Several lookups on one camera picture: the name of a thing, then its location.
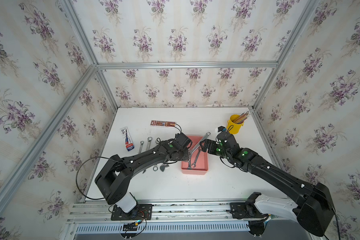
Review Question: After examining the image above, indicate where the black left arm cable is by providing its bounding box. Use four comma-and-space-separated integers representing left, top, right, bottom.
75, 156, 121, 201

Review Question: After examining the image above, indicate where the small silver wrench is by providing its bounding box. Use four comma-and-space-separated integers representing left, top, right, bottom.
139, 141, 145, 154

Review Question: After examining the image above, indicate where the aluminium mounting rail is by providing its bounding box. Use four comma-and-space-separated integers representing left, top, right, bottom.
66, 199, 295, 224

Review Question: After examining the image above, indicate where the pink plastic storage box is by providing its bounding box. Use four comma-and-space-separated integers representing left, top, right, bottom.
181, 147, 209, 175

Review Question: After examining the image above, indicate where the coloured pencils bundle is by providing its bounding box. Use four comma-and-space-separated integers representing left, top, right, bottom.
233, 111, 250, 125

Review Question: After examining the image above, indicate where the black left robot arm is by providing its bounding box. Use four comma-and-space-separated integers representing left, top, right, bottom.
95, 133, 192, 213

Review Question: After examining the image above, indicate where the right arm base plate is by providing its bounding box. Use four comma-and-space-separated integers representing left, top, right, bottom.
230, 202, 268, 220

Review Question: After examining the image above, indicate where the large silver adjustable wrench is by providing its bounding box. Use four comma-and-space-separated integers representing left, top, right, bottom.
189, 132, 211, 158

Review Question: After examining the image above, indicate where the silver open end wrench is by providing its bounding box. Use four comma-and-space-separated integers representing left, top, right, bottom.
187, 154, 192, 170

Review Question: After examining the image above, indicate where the small double open wrench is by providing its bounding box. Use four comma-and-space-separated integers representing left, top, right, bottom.
192, 148, 201, 168

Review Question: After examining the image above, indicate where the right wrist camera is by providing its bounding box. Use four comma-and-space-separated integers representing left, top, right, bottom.
217, 126, 227, 133

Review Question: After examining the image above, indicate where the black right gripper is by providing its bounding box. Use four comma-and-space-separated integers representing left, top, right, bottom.
198, 138, 232, 162

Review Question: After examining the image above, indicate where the long silver combination wrench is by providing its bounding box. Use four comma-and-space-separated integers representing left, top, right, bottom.
146, 137, 153, 151

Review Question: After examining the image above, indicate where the yellow pencil cup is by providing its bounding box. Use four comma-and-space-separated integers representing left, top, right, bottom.
227, 115, 244, 135

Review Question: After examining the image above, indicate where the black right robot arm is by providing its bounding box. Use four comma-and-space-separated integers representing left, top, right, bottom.
200, 132, 336, 237

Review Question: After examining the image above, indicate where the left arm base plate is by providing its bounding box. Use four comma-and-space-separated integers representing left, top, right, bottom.
111, 204, 153, 221

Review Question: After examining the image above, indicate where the red rectangular carton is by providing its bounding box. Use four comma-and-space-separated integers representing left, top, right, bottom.
150, 120, 176, 127

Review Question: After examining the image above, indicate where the orange handled adjustable wrench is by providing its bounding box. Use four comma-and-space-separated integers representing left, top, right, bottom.
160, 164, 169, 172

